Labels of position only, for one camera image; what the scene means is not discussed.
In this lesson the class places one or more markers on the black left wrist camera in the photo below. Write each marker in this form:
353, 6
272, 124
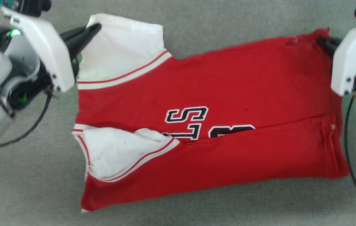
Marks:
32, 6

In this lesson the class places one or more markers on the red and white jersey shirt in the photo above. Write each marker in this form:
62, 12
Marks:
228, 81

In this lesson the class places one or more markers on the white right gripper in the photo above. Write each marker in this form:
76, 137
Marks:
348, 56

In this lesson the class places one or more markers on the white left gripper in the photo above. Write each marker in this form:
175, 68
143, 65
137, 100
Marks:
47, 47

